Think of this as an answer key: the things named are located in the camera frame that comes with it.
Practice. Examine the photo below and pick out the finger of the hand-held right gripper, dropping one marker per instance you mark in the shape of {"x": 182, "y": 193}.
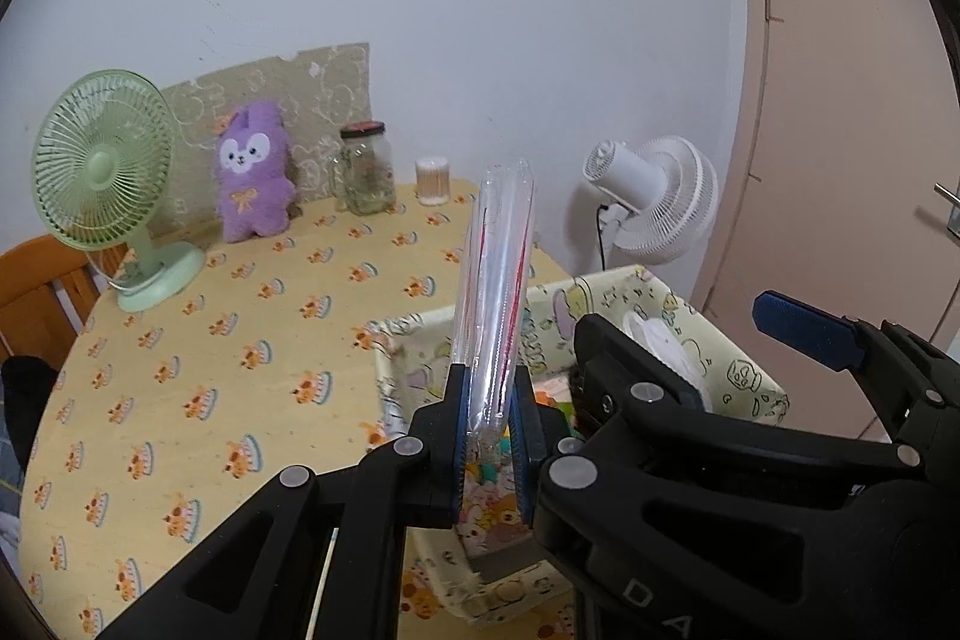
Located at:
{"x": 615, "y": 370}
{"x": 802, "y": 325}

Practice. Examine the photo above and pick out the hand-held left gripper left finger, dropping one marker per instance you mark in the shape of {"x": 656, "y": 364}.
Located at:
{"x": 457, "y": 445}

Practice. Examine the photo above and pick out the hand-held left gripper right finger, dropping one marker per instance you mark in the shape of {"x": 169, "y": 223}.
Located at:
{"x": 521, "y": 452}

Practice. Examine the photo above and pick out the patterned fabric storage box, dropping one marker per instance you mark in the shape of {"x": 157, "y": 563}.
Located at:
{"x": 420, "y": 355}

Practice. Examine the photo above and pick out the clear plastic straw pack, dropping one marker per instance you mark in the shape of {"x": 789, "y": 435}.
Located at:
{"x": 495, "y": 280}

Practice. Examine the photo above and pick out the white standing fan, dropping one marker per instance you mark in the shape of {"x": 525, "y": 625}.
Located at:
{"x": 660, "y": 197}

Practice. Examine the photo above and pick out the yellow printed tablecloth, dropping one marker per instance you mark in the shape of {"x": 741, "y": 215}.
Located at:
{"x": 225, "y": 385}

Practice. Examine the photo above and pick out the pink door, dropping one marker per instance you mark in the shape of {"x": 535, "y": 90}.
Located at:
{"x": 825, "y": 85}

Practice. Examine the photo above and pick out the cotton swab container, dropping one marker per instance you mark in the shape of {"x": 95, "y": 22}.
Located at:
{"x": 433, "y": 183}

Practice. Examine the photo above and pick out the glass jar with dark lid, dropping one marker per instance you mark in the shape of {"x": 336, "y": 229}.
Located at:
{"x": 367, "y": 175}

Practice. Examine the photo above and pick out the purple plush toy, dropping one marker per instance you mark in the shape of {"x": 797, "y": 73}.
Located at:
{"x": 251, "y": 197}

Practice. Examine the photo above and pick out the black cloth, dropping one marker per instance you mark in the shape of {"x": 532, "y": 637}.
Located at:
{"x": 22, "y": 400}

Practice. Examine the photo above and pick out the green desk fan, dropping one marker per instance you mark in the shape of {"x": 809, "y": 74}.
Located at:
{"x": 97, "y": 168}

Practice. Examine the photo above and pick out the wooden bed headboard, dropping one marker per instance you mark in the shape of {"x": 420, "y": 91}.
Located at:
{"x": 30, "y": 280}

